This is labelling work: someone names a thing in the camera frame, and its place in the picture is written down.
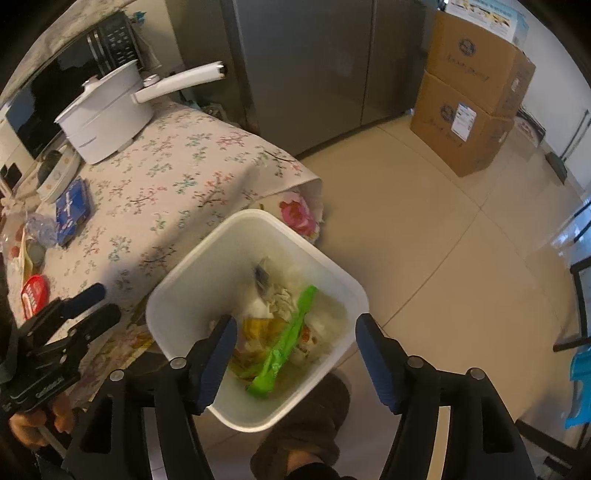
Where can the green broom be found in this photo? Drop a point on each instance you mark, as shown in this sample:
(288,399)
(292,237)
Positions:
(559,166)

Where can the white plastic waste bin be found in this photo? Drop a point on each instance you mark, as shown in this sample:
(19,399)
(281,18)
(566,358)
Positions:
(198,277)

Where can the yellow green packet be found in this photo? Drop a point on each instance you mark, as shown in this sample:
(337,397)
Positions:
(258,330)

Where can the wall notice poster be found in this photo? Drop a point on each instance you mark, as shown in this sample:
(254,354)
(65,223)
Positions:
(498,18)

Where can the person's left hand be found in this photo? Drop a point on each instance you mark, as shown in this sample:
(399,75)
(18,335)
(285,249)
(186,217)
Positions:
(27,429)

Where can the clear plastic bottle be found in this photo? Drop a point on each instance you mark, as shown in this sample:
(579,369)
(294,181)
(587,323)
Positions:
(41,230)

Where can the blue box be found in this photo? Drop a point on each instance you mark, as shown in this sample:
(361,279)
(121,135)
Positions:
(74,207)

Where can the red printed wrapper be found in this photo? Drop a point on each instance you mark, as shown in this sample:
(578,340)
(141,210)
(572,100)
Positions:
(36,295)

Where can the floral cloth cover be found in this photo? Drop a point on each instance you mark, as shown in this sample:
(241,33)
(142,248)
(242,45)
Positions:
(60,18)

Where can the green snack packet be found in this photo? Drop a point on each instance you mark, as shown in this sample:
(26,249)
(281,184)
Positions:
(281,346)

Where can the black metal frame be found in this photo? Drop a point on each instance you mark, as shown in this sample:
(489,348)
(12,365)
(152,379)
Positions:
(577,295)

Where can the brown slipper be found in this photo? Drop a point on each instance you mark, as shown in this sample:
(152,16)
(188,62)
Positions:
(318,415)

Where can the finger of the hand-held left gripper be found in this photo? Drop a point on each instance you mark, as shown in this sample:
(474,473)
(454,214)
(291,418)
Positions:
(99,323)
(85,295)

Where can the black microwave oven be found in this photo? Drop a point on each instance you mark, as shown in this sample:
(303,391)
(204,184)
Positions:
(55,92)

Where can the white electric pot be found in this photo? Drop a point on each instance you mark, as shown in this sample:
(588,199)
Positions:
(101,120)

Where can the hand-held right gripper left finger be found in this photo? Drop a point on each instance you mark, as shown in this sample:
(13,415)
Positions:
(217,364)

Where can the grey refrigerator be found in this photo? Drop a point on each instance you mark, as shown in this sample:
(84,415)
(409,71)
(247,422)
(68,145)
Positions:
(300,69)

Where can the dark green pumpkin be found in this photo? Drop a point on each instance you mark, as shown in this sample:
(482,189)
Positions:
(51,164)

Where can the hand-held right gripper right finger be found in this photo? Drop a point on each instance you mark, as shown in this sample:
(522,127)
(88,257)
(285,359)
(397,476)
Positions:
(376,364)

